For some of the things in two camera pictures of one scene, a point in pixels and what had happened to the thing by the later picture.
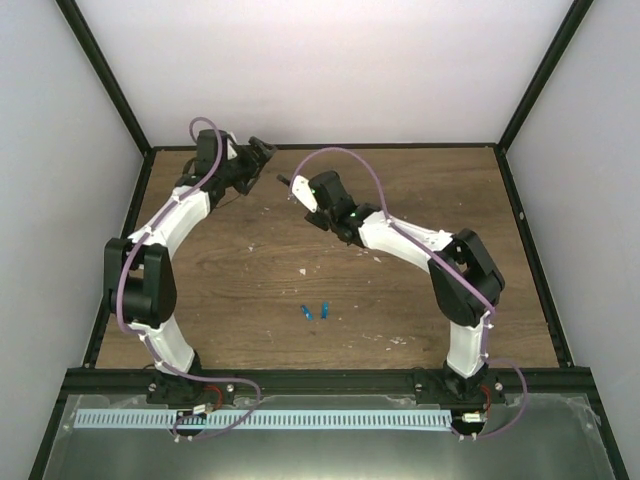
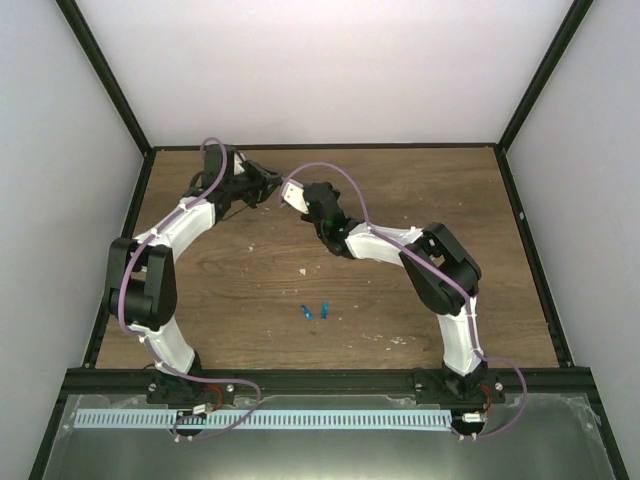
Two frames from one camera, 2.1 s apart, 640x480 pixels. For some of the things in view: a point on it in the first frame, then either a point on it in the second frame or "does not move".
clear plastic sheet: (552, 438) does not move
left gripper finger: (246, 175) -> (268, 192)
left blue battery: (307, 312) does not move
